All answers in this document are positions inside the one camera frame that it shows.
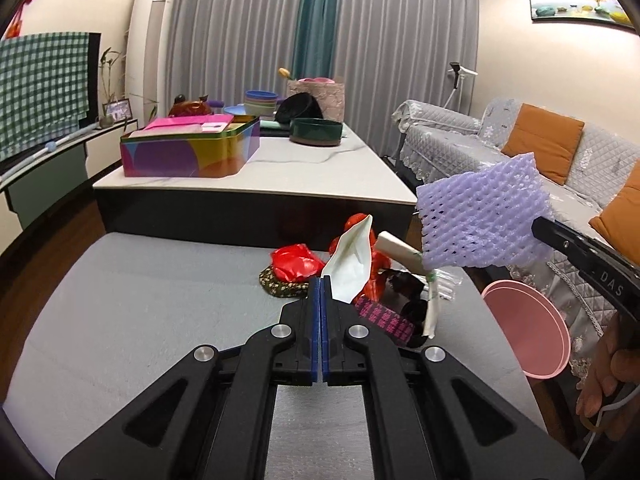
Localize small photo frame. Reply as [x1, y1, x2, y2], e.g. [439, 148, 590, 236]
[103, 99, 134, 122]

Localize colourful tin box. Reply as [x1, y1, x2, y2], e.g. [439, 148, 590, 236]
[119, 115, 260, 178]

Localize white marble coffee table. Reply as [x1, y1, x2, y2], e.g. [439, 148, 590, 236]
[93, 127, 416, 252]

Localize pink plastic trash bin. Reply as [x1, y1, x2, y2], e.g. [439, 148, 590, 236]
[482, 280, 570, 380]

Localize clear plastic wrapper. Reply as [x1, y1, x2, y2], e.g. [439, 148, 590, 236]
[427, 269, 463, 301]

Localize framed wall painting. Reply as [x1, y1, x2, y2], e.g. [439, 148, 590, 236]
[529, 0, 634, 30]

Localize pink lace basket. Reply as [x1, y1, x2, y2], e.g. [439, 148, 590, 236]
[286, 77, 346, 122]

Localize bamboo plant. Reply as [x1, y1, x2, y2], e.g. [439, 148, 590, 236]
[99, 47, 126, 104]

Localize teal curtain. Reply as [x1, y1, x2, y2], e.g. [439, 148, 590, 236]
[292, 0, 340, 79]

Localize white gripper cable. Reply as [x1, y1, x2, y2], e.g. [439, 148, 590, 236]
[578, 383, 640, 463]

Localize pink card box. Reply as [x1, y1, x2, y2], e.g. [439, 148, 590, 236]
[142, 114, 233, 134]

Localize white paper wrapper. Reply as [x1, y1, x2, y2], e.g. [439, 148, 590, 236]
[321, 214, 373, 304]

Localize brown teapot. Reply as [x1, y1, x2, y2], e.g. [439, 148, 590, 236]
[168, 94, 213, 117]

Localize person's right hand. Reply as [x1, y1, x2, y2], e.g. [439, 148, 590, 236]
[576, 314, 639, 441]

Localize green checked cloth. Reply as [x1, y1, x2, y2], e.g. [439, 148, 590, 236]
[0, 32, 90, 160]

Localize stacked pastel bowls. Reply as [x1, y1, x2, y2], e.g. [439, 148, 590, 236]
[243, 90, 279, 118]

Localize magenta patterned wrapper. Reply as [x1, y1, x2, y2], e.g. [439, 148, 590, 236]
[354, 297, 414, 347]

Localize black plastic bag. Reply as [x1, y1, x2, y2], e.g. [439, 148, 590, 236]
[384, 269, 428, 349]

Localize orange cushion near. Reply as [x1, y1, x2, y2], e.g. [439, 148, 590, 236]
[589, 162, 640, 264]

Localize white standing air conditioner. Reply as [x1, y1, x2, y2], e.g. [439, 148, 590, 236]
[125, 0, 174, 127]

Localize orange cushion far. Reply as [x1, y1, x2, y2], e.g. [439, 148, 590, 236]
[501, 104, 585, 185]

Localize dark green round bowl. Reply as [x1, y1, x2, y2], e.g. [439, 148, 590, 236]
[290, 118, 343, 148]

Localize small red plastic bag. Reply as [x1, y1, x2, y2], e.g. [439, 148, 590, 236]
[271, 244, 326, 283]

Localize tv cabinet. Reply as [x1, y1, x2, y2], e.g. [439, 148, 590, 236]
[1, 119, 138, 250]

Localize purple foam fruit net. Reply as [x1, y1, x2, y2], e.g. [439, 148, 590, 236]
[416, 153, 554, 270]

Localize black round lid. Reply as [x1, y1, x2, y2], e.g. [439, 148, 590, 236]
[274, 92, 323, 125]

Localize orange cushion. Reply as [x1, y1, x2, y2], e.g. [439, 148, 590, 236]
[589, 162, 640, 264]
[501, 104, 585, 185]

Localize grey curtain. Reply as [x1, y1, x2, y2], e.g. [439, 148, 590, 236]
[165, 0, 480, 154]

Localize dark patterned cloth pouch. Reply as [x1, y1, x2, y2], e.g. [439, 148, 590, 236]
[258, 266, 309, 298]

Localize white green paper packet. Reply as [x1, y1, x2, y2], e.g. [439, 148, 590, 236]
[374, 231, 442, 339]

